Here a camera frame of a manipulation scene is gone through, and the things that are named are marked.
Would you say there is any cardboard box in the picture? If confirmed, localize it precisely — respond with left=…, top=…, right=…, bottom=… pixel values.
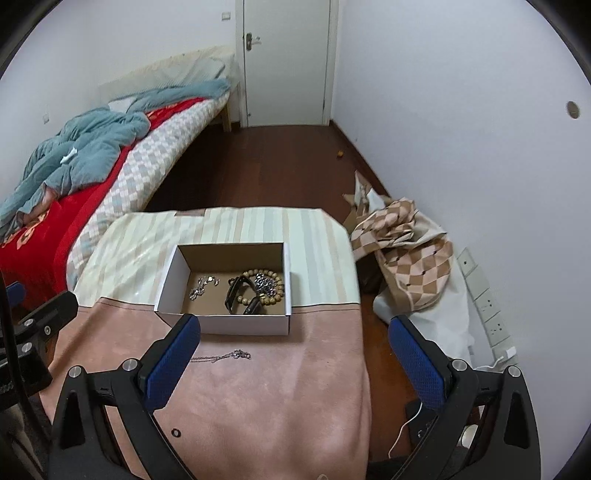
left=154, top=242, right=293, bottom=337

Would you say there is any grey-white pillow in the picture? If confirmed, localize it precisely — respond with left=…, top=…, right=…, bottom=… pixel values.
left=98, top=45, right=236, bottom=103

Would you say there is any white power strip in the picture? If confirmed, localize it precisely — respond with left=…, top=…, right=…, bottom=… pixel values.
left=455, top=247, right=518, bottom=366

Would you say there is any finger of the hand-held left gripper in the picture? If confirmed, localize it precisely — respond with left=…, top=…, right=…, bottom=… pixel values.
left=11, top=290, right=79, bottom=346
left=4, top=281, right=27, bottom=310

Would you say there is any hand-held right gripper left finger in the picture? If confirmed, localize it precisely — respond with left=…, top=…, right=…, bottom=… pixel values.
left=48, top=314, right=202, bottom=480

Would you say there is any thick silver chain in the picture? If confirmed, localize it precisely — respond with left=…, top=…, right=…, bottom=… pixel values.
left=254, top=272, right=278, bottom=296

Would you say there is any teal quilt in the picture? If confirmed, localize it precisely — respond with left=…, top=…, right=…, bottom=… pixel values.
left=0, top=78, right=232, bottom=243

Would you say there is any bed with red blanket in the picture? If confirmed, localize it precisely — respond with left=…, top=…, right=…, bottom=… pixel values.
left=0, top=96, right=209, bottom=315

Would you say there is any wooden bead bracelet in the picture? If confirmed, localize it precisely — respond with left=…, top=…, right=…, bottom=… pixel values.
left=240, top=269, right=286, bottom=307

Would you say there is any checkered bed sheet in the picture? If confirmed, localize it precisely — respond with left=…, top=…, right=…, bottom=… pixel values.
left=66, top=99, right=230, bottom=289

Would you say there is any thin silver necklace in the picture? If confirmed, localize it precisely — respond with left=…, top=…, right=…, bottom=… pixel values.
left=189, top=349, right=253, bottom=363

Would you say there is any white door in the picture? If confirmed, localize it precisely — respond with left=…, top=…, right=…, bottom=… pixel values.
left=235, top=0, right=341, bottom=129

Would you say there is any silver link bracelet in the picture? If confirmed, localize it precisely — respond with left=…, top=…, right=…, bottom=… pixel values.
left=188, top=274, right=222, bottom=301

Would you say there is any black smartwatch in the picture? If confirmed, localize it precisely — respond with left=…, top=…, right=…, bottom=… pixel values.
left=225, top=275, right=262, bottom=316

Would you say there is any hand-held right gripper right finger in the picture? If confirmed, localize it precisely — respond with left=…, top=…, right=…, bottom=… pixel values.
left=389, top=315, right=541, bottom=480

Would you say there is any brown checkered cloth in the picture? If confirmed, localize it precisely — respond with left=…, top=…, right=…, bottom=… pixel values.
left=342, top=171, right=456, bottom=319

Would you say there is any pink and striped tablecloth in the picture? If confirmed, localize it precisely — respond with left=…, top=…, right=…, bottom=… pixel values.
left=46, top=207, right=374, bottom=480

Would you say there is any white charger cable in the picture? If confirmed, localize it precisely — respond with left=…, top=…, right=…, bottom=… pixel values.
left=388, top=351, right=514, bottom=459

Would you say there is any wooden bed frame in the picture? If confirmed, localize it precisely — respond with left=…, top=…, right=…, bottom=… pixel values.
left=222, top=83, right=243, bottom=133

